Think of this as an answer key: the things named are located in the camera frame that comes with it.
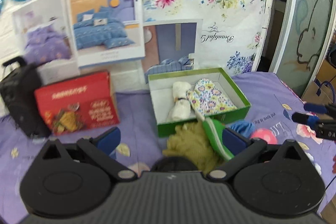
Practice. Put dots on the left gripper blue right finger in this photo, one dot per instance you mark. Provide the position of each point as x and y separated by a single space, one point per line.
235 142

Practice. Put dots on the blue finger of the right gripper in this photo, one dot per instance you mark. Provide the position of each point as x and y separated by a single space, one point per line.
315 108
309 120

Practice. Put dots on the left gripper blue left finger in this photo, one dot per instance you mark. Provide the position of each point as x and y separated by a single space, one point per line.
108 141

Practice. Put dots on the light blue knitted item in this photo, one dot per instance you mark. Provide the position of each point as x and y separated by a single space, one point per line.
244 128

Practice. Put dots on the green white slipper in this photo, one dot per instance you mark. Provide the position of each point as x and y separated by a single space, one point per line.
214 131

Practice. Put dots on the olive green fluffy cloth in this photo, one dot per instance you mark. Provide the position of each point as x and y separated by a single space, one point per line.
190 141

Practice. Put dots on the floral oven mitt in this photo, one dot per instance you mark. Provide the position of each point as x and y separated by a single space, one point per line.
206 99

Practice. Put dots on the white towel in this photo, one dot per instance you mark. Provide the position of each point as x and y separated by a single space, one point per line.
182 108

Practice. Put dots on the purple floral bedsheet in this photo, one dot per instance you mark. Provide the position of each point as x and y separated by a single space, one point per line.
272 104

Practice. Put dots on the pink ball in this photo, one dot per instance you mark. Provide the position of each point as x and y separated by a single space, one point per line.
264 134

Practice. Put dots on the red snack box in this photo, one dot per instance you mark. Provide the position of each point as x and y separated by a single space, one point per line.
80 103

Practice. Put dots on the green open cardboard box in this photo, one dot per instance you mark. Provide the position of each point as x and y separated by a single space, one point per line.
160 86

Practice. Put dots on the black portable speaker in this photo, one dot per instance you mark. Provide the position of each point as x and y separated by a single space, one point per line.
17 92

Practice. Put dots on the blue bedding poster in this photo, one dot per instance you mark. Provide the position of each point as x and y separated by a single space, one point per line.
106 31

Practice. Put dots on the purple bedding poster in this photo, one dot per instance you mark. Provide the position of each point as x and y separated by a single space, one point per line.
43 30

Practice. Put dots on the floral white bedding package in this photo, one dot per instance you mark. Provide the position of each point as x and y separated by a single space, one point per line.
228 35

